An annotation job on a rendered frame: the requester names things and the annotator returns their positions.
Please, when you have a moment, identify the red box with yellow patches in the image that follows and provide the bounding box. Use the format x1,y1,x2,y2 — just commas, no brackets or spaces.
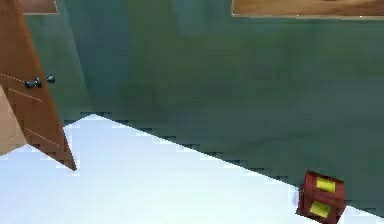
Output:
295,170,347,224

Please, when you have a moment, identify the brown wooden room door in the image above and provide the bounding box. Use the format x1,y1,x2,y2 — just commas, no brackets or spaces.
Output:
0,0,78,172

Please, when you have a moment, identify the small brown framed wall picture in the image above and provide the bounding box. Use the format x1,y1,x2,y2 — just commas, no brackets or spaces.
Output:
19,0,60,15

